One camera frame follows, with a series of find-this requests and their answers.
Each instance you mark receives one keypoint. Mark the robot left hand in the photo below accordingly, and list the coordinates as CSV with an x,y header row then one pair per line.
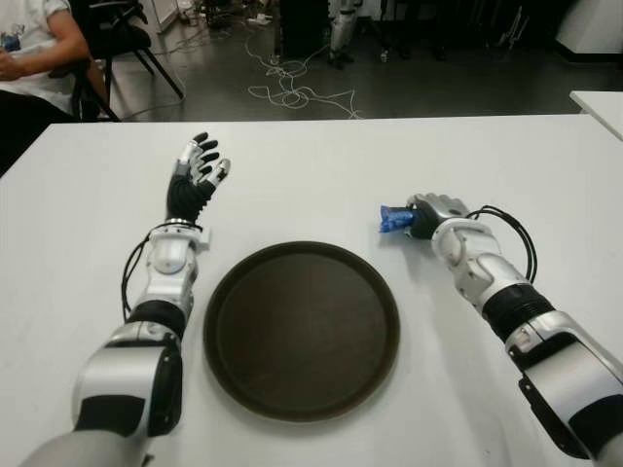
x,y
186,197

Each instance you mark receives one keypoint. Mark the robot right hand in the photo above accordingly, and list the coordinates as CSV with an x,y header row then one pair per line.
x,y
438,206

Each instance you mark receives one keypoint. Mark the blue Oreo cookie pack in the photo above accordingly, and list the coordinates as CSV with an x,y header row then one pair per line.
x,y
394,219

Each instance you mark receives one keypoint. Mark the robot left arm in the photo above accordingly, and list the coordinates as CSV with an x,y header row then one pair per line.
x,y
168,258

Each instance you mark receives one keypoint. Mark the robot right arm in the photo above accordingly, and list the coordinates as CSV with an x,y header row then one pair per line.
x,y
487,267

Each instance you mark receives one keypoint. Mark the black wheeled stand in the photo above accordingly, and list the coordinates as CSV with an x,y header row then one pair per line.
x,y
384,56

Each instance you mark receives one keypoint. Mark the black office chair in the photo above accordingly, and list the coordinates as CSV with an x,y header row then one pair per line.
x,y
126,39

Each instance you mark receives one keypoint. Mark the round dark brown tray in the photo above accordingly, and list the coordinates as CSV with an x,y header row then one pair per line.
x,y
302,331

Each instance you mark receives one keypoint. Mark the white side table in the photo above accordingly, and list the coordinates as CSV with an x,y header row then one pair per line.
x,y
601,109

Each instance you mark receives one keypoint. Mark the white power strip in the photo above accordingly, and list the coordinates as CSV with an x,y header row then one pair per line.
x,y
258,19

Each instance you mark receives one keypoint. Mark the black cabinet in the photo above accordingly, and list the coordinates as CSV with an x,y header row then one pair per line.
x,y
304,26

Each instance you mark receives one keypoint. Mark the seated person in white shirt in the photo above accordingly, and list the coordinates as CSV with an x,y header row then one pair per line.
x,y
44,29

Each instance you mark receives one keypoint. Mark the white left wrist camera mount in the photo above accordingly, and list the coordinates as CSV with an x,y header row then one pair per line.
x,y
205,238

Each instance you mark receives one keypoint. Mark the white pedestal with black base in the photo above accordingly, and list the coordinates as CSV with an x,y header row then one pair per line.
x,y
594,24

